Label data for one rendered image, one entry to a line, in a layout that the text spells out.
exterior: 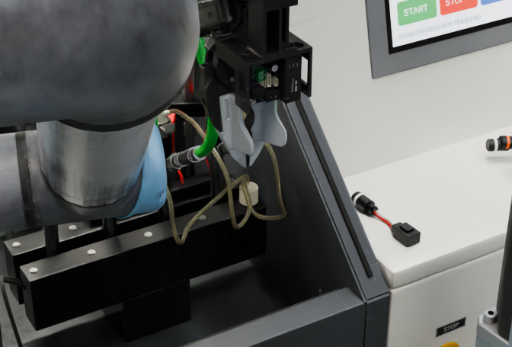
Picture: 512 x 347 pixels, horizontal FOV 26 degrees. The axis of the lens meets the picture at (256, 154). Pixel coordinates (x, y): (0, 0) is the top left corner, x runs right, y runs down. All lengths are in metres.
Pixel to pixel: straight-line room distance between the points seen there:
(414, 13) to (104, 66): 1.15
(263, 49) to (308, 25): 0.51
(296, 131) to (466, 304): 0.33
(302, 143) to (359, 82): 0.18
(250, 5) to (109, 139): 0.41
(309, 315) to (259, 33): 0.48
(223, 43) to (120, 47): 0.57
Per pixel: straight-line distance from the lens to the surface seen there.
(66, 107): 0.48
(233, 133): 1.09
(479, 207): 1.55
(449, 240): 1.47
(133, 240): 1.46
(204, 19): 1.07
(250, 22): 1.01
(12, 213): 0.85
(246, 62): 1.00
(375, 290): 1.41
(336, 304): 1.39
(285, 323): 1.36
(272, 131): 1.10
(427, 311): 1.49
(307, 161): 1.43
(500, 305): 0.68
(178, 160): 1.38
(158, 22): 0.49
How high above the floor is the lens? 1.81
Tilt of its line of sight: 31 degrees down
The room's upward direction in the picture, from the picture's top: straight up
